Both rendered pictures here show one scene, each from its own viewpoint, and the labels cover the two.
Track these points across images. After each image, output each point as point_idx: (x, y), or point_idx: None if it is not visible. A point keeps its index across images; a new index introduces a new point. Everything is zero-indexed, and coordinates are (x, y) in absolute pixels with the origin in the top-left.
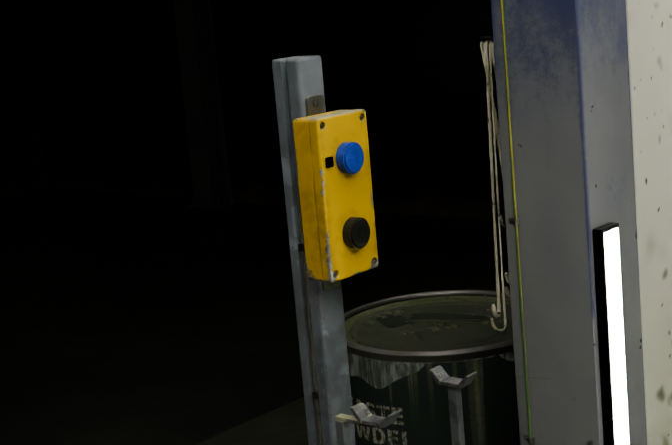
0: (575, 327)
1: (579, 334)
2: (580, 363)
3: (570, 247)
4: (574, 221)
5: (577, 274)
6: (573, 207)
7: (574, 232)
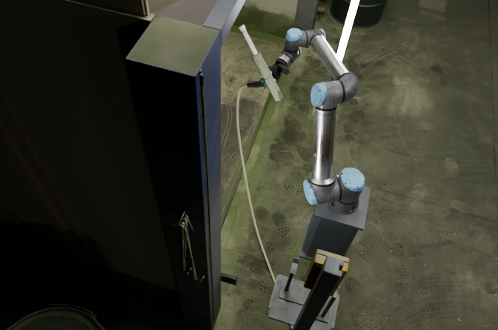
0: (218, 242)
1: (218, 241)
2: (218, 246)
3: (218, 227)
4: (218, 219)
5: (218, 230)
6: (218, 216)
7: (218, 222)
